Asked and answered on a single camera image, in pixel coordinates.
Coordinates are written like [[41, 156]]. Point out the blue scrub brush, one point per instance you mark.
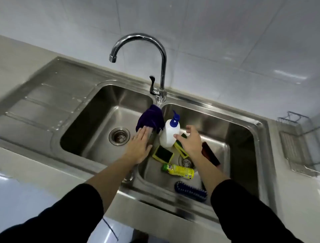
[[187, 190]]

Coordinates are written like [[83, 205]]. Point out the person's right hand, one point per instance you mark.
[[193, 145]]

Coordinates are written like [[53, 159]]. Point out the round metal drain strainer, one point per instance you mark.
[[119, 136], [187, 163]]

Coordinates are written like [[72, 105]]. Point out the yellow detergent bottle green cap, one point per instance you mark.
[[180, 171]]

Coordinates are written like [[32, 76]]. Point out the person's black sleeve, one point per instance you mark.
[[55, 217], [245, 215]]

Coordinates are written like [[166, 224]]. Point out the white pump bottle blue cap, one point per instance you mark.
[[168, 135]]

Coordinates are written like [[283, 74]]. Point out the person's right forearm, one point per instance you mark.
[[210, 175]]

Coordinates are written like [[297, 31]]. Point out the purple cloth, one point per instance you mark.
[[150, 117]]

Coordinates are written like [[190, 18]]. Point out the red black scrubbing pad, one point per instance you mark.
[[211, 155]]

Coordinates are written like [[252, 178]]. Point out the person's black left sleeve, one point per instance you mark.
[[55, 217]]

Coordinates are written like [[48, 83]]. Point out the person's black right sleeve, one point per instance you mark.
[[245, 215]]

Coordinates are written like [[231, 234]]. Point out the person's left hand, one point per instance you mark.
[[137, 147]]

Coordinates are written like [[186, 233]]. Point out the stainless steel double sink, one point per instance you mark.
[[62, 100]]

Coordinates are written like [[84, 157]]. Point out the person's left forearm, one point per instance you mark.
[[112, 175]]

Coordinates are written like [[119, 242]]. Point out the chrome gooseneck faucet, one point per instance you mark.
[[163, 75]]

